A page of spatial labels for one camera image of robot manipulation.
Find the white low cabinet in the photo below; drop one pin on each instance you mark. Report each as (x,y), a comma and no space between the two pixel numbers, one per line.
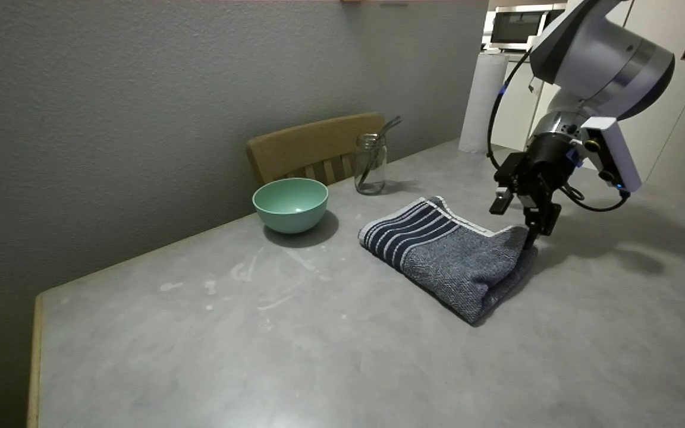
(521,108)

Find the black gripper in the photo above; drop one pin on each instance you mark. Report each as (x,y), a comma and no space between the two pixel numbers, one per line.
(544,169)

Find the dark utensil in jar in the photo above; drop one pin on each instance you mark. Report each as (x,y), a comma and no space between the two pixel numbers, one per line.
(390,126)

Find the grey striped towel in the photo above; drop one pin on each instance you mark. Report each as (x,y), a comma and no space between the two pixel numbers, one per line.
(444,253)

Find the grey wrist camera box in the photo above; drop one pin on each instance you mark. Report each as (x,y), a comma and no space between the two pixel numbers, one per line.
(616,155)

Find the white microwave oven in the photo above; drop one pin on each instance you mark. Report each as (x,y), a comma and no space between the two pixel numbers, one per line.
(517,26)

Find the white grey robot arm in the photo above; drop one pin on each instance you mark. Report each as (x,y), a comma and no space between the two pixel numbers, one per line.
(611,63)

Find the wooden chair backrest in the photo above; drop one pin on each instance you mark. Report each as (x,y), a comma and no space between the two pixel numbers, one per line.
(302,146)

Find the clear glass jar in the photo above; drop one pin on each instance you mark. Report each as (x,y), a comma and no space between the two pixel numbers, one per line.
(371,169)

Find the teal green ceramic bowl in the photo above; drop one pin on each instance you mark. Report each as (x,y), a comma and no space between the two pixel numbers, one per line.
(291,202)

